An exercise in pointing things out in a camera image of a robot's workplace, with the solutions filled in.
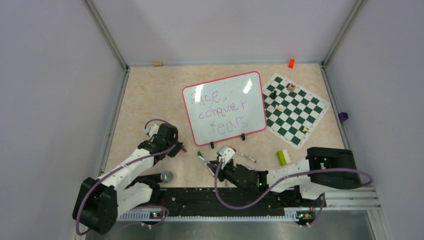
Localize pink framed whiteboard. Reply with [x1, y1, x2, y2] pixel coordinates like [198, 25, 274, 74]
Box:
[181, 71, 267, 146]

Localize purple cap whiteboard marker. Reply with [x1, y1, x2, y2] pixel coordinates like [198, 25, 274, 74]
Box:
[206, 166, 215, 178]

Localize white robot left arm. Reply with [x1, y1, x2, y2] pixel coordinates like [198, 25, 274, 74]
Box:
[72, 120, 184, 236]

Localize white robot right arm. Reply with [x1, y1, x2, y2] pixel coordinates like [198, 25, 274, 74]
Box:
[206, 146, 362, 206]

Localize red cap whiteboard marker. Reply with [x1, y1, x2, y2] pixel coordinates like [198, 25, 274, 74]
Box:
[232, 147, 257, 163]

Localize green cap whiteboard marker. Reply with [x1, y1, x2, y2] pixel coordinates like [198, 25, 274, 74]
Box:
[197, 151, 209, 165]

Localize black grey microphone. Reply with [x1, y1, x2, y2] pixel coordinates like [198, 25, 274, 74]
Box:
[140, 171, 174, 183]

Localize green white toy brick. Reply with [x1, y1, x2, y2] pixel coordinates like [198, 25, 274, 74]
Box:
[276, 149, 292, 167]

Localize wooden cork piece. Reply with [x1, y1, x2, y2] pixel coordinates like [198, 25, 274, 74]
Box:
[152, 61, 163, 67]

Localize green white chessboard mat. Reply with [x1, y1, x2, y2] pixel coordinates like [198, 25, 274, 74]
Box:
[262, 74, 331, 150]

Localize black chess piece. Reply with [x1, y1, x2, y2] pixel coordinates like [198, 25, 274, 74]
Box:
[269, 90, 277, 100]

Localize wooden cube on chessboard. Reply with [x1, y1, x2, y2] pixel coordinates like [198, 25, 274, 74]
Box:
[287, 83, 297, 93]

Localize purple block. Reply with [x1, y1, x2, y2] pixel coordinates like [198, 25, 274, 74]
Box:
[338, 112, 349, 123]

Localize orange block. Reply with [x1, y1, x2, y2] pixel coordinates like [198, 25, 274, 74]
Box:
[288, 58, 296, 69]

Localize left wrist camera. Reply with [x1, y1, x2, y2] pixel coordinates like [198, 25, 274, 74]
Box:
[144, 123, 162, 137]

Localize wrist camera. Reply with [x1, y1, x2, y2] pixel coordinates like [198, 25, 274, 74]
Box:
[144, 123, 162, 137]
[217, 145, 236, 169]

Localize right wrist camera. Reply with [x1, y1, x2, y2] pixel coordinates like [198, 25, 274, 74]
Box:
[217, 145, 236, 169]

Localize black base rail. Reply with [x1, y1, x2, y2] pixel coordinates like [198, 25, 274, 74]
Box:
[118, 186, 326, 225]

